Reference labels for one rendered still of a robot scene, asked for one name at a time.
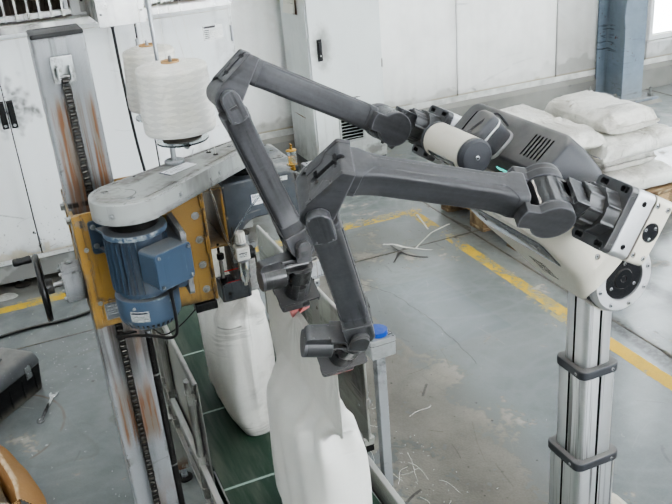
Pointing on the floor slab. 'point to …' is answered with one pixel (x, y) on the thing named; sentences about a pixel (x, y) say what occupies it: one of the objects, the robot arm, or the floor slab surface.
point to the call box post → (383, 418)
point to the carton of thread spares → (17, 481)
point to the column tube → (60, 131)
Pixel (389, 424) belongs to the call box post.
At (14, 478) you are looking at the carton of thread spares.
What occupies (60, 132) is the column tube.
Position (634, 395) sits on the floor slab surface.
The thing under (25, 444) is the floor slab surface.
